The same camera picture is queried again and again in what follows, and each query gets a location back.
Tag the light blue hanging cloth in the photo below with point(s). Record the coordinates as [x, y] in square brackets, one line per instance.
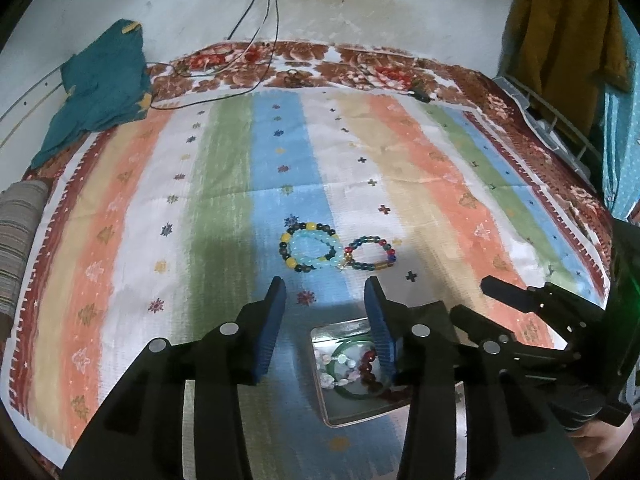
[620, 124]

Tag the small black charger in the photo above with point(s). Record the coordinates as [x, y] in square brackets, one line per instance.
[419, 95]

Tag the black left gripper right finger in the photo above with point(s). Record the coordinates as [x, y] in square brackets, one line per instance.
[416, 345]

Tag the person's right hand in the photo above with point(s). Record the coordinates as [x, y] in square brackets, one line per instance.
[597, 443]

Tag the mustard yellow hanging garment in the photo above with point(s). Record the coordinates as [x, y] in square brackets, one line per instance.
[566, 51]

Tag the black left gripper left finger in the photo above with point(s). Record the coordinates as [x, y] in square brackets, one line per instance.
[240, 352]

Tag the green jade bangle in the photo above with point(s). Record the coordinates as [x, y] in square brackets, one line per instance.
[352, 369]

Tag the teal cloth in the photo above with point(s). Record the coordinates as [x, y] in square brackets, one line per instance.
[106, 85]

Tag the white wire rack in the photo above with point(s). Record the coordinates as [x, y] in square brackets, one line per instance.
[552, 128]

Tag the grey striped pillow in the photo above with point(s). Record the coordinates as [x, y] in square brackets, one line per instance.
[22, 205]

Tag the silver metal tin box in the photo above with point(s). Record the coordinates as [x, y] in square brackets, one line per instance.
[337, 411]

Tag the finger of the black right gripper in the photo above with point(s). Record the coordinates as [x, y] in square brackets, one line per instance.
[506, 293]
[478, 327]

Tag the striped colourful bed sheet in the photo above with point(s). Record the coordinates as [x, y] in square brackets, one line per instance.
[167, 227]

